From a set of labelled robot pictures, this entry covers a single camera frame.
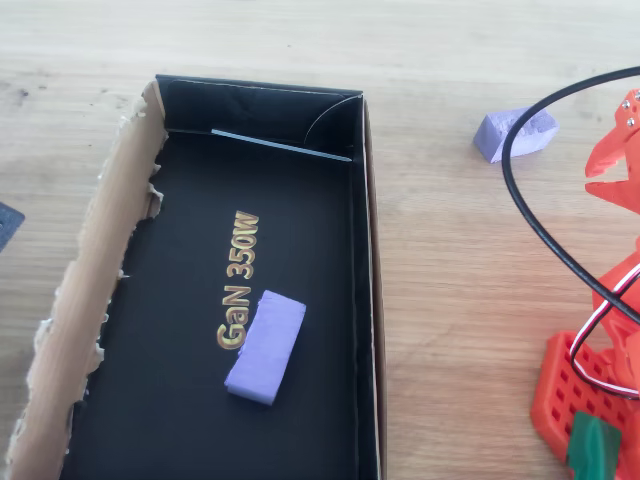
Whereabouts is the chunky purple foam block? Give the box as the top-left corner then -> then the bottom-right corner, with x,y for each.
472,106 -> 560,164

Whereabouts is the green table clamp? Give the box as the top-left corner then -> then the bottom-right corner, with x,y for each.
566,411 -> 624,480

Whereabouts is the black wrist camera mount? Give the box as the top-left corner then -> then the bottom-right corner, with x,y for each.
0,201 -> 26,252

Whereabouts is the red white black servo wire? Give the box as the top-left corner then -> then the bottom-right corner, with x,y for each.
569,264 -> 640,401

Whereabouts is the black cardboard box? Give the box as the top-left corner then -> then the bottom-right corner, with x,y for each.
3,73 -> 387,480

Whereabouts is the black camera cable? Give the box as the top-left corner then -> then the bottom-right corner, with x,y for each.
501,66 -> 640,326

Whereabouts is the flat purple foam block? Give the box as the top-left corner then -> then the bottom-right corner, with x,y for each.
223,289 -> 307,406

